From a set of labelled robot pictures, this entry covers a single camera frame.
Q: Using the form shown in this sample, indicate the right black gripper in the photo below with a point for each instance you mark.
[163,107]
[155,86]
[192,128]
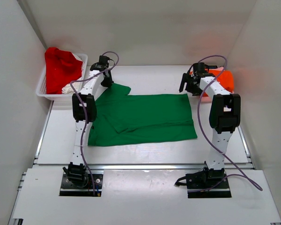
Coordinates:
[188,84]

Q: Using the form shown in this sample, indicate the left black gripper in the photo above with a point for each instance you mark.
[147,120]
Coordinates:
[107,79]

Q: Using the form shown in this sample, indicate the green t shirt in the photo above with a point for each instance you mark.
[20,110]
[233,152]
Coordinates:
[125,119]

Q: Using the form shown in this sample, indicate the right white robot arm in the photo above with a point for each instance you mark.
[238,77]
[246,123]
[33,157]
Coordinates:
[224,118]

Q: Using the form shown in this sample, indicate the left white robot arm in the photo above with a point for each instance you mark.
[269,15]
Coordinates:
[84,114]

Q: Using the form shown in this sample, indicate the small black device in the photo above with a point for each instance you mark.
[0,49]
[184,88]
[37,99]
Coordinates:
[211,67]

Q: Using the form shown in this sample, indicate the pink folded t shirt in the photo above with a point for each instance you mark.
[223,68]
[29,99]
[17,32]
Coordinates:
[207,99]

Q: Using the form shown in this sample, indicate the orange folded t shirt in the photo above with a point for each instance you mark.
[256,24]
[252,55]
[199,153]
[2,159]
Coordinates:
[205,73]

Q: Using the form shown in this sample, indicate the white t shirt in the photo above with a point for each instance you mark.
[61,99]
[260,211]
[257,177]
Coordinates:
[68,89]

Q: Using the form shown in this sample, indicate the red t shirt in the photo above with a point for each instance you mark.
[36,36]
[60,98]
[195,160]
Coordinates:
[62,67]

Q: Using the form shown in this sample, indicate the white plastic basket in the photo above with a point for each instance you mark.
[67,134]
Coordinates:
[41,87]

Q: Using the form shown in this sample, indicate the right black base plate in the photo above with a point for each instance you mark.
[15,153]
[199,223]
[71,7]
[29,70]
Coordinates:
[208,189]

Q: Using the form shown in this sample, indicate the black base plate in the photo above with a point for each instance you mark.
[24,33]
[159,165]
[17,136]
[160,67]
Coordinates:
[68,188]
[208,189]

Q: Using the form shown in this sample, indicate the aluminium rail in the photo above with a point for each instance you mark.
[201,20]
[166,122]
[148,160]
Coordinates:
[152,166]

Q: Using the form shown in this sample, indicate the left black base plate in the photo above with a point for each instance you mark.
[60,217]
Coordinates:
[68,188]

